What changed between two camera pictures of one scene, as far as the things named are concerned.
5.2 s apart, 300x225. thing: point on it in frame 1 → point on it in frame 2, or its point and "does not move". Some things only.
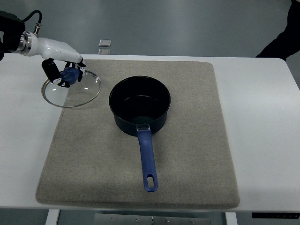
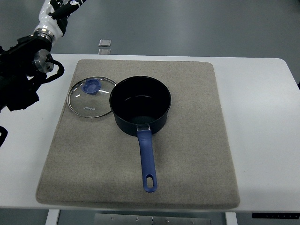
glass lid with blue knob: x=78 y=93 → x=89 y=97
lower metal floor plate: x=104 y=51 does not move
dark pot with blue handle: x=141 y=104 does not move
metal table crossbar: x=107 y=219 does not move
